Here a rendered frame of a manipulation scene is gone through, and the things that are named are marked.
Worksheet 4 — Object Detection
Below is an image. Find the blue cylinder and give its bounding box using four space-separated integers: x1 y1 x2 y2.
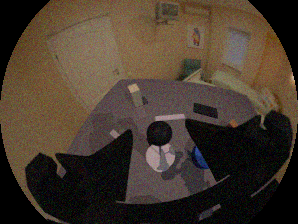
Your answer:
192 145 209 169

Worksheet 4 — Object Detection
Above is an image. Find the glass french press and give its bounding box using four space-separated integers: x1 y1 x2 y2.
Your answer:
145 121 176 172

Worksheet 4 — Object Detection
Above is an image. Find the brown cube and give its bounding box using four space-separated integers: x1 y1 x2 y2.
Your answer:
227 119 239 128

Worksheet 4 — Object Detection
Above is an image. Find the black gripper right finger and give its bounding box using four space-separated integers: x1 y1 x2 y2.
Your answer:
185 115 261 183

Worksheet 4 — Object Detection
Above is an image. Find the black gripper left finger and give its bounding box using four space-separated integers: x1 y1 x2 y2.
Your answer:
55 129 133 202

